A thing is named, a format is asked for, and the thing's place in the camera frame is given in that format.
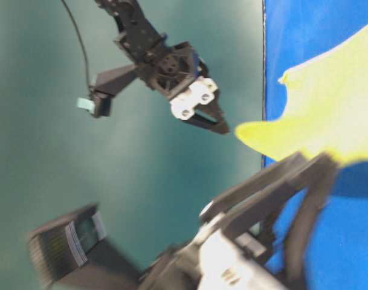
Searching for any yellow-green microfiber towel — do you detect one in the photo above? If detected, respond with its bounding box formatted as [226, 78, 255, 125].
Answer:
[235, 24, 368, 165]

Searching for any black far wrist camera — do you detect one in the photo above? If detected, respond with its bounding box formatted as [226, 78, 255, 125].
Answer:
[76, 63, 139, 118]

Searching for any black near wrist camera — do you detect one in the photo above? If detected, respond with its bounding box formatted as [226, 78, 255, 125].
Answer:
[28, 203, 141, 289]

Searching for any blue mesh table cloth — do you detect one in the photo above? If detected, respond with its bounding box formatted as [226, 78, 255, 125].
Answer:
[265, 1, 368, 289]

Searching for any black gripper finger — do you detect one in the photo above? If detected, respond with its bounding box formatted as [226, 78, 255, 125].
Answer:
[285, 153, 338, 283]

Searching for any black far robot arm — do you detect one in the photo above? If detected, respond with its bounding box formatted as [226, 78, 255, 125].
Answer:
[90, 1, 338, 289]

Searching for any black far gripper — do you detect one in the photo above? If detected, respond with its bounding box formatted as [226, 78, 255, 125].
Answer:
[134, 42, 230, 135]

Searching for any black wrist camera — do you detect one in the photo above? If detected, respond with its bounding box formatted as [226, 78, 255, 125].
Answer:
[76, 63, 139, 118]
[28, 203, 141, 289]

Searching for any thin black camera cable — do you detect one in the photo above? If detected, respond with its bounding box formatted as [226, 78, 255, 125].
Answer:
[61, 0, 92, 90]

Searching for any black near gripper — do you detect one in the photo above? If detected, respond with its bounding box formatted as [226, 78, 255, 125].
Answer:
[138, 151, 308, 290]

